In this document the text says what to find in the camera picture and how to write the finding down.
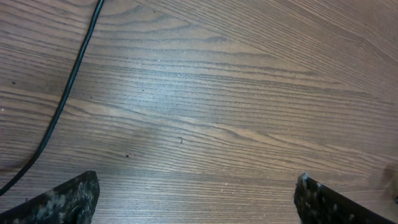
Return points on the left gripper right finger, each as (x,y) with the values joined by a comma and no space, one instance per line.
(318,204)

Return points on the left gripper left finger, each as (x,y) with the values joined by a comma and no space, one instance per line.
(72,202)

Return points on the black cable silver connector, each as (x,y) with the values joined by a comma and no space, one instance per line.
(62,102)

